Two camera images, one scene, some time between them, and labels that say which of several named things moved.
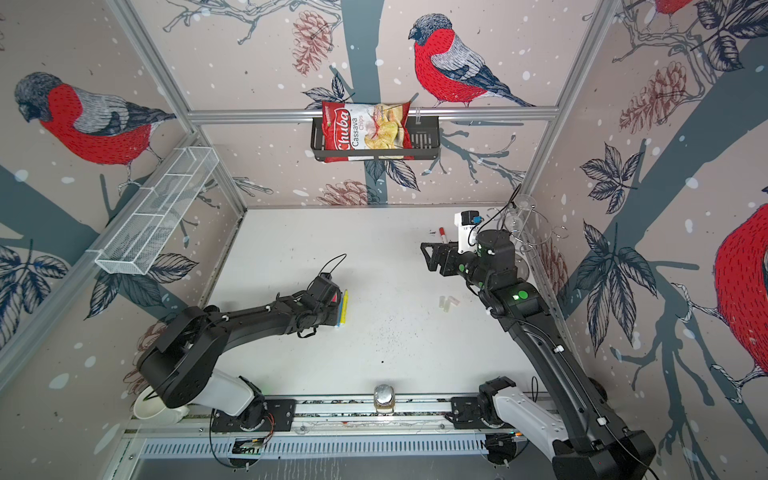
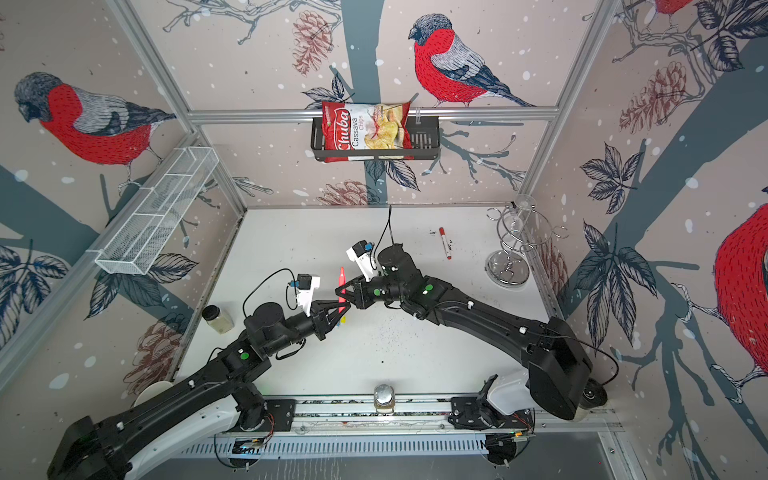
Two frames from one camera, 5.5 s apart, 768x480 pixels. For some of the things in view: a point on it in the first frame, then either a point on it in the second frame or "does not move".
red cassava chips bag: [366, 131] does not move
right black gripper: [450, 256] to [361, 292]
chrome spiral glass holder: [526, 229] does not move
